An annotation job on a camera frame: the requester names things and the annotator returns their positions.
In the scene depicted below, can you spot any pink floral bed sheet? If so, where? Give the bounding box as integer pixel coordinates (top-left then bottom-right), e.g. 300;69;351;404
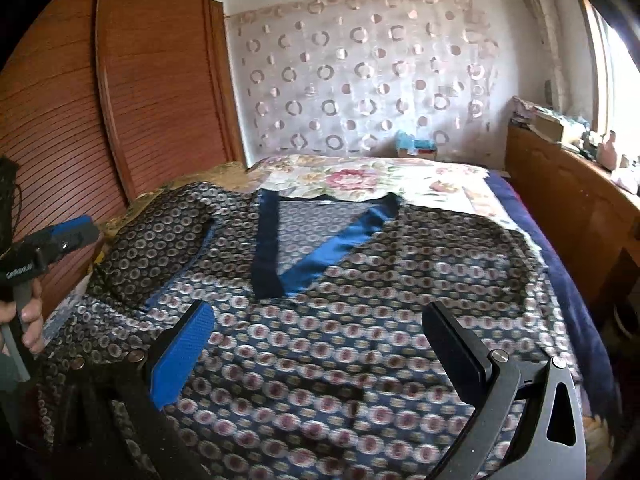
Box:
247;154;546;266

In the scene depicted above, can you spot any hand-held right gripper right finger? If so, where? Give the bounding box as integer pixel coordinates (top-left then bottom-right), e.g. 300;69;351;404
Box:
421;301;587;480

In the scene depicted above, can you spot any blue tissue box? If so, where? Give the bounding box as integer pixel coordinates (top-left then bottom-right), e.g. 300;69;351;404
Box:
395;131;438;160

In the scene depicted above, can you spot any dark floral patterned robe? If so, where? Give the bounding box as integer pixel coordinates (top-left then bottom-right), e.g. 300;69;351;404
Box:
37;181;583;480

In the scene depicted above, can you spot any person's left hand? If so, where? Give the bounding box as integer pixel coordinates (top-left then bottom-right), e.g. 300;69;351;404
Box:
0;279;47;357

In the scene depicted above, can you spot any pink ceramic jar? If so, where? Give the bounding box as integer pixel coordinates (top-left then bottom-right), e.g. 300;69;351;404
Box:
597;131;621;171

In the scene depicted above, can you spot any brown wooden wardrobe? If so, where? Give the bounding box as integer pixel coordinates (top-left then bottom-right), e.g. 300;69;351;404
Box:
0;0;247;281

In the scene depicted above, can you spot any sheer circle-patterned curtain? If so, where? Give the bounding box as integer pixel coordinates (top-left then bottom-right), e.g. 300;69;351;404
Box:
225;0;501;166

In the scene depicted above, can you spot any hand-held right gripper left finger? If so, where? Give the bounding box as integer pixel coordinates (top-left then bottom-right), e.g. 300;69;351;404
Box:
65;300;216;480

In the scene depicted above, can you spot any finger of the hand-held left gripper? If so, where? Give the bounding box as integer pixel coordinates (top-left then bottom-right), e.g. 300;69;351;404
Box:
47;216;102;256

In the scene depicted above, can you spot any dark blue blanket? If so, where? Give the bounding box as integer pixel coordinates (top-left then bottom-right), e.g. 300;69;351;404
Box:
487;170;618;441

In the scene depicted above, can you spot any brown wooden cabinet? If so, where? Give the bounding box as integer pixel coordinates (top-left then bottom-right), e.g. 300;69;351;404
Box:
505;122;640;311

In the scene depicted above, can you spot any pile of books and papers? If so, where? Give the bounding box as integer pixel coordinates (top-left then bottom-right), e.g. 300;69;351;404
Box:
510;96;591;147

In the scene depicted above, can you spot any olive patterned cloth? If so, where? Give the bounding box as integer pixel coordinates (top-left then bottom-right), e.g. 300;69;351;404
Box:
97;160;271;261

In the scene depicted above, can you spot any bright window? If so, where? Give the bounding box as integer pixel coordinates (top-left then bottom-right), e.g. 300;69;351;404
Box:
580;0;640;161

